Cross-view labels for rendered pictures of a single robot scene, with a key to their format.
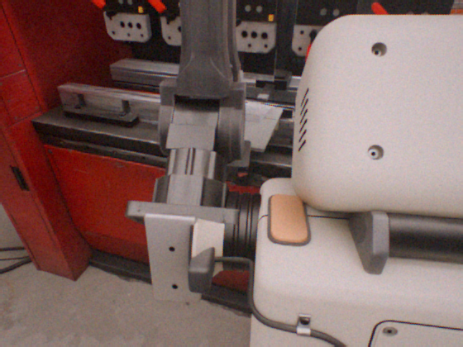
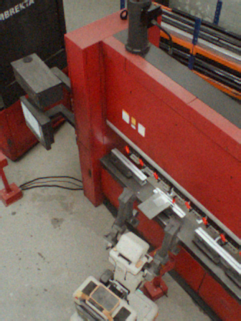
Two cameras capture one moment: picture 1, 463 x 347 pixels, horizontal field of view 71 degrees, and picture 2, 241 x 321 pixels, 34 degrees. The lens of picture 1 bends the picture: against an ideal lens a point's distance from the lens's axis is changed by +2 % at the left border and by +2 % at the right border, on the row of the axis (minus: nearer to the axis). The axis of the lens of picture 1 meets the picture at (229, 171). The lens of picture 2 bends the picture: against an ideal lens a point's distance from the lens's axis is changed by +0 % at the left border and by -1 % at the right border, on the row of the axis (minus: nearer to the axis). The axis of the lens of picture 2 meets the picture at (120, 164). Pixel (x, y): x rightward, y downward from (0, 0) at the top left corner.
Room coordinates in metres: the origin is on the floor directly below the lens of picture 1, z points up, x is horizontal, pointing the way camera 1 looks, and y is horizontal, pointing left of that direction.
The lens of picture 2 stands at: (-1.02, -0.86, 4.16)
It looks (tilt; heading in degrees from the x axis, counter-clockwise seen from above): 52 degrees down; 32
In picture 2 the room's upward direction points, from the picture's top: straight up
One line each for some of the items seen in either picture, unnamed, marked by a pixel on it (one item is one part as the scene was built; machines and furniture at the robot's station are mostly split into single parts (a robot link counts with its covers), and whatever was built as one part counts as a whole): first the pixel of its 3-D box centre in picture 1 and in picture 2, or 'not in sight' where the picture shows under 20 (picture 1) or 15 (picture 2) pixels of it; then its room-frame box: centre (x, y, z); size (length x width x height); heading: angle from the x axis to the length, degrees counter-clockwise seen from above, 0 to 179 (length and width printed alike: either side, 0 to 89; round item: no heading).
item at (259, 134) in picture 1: (244, 124); (153, 205); (0.86, -0.04, 1.00); 0.26 x 0.18 x 0.01; 162
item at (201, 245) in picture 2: not in sight; (206, 250); (0.76, -0.65, 0.89); 0.30 x 0.05 x 0.03; 72
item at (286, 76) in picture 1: (269, 84); not in sight; (1.15, -0.15, 1.01); 0.26 x 0.12 x 0.05; 162
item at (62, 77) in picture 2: not in sight; (57, 84); (1.15, 1.23, 1.66); 0.40 x 0.24 x 0.07; 72
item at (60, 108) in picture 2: not in sight; (62, 120); (1.15, 1.23, 1.17); 0.40 x 0.24 x 0.07; 72
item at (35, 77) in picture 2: not in sight; (42, 107); (0.94, 1.26, 1.53); 0.51 x 0.25 x 0.85; 68
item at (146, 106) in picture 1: (119, 104); (128, 166); (1.18, 0.43, 0.92); 0.50 x 0.06 x 0.10; 72
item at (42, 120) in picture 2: not in sight; (38, 122); (0.84, 1.24, 1.42); 0.45 x 0.12 x 0.36; 68
